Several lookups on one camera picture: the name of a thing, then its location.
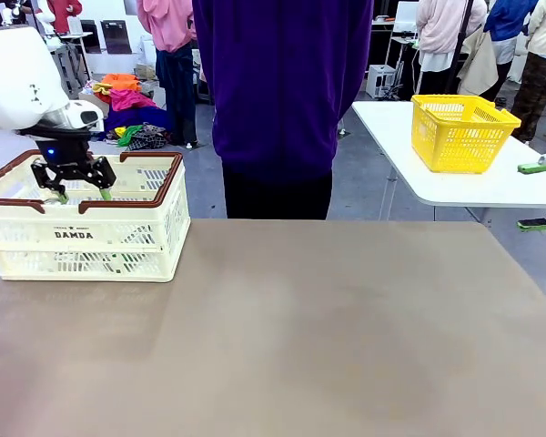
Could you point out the yellow plastic basket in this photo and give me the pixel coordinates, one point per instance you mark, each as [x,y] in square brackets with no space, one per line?
[459,145]

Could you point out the person in pale pink sweater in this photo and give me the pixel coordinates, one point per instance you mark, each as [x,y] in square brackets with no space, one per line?
[441,23]

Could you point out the white computer case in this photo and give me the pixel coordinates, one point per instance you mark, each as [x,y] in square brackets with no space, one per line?
[381,81]

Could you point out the white table leg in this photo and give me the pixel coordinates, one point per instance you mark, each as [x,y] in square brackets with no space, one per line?
[388,196]

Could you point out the person in camouflage trousers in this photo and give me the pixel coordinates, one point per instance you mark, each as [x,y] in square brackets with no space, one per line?
[543,68]

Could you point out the white floor box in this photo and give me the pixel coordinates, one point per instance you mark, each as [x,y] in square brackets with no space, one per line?
[148,47]

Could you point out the person in pink hoodie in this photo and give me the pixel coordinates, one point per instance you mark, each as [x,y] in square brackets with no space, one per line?
[168,27]

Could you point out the white side table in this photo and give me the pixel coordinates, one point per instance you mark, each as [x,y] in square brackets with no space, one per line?
[482,186]

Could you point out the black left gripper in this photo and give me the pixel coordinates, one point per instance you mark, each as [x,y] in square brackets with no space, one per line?
[66,157]

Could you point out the cardboard box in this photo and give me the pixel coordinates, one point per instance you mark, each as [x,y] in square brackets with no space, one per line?
[93,104]

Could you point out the beige hanging coat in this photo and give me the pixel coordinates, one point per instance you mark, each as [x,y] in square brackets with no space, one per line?
[478,64]

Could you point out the black background desk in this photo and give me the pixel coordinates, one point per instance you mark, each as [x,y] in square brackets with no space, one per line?
[387,41]

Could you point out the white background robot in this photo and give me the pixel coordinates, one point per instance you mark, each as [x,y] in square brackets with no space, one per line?
[47,27]

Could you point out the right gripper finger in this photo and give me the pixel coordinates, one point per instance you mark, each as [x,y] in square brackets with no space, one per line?
[534,167]
[534,224]

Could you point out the colourful clothes pile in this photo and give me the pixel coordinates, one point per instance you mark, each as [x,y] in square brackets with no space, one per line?
[132,107]

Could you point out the person in red top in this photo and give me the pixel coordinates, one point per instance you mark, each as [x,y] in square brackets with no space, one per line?
[66,11]

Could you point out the person in blue jacket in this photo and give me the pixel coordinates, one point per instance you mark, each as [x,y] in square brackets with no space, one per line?
[509,27]

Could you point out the black panel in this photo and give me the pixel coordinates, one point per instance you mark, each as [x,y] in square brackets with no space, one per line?
[91,38]
[114,38]

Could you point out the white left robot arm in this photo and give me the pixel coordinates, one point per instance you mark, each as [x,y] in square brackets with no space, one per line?
[13,77]

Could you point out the person in purple sweater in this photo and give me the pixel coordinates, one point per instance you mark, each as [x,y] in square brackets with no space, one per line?
[282,91]

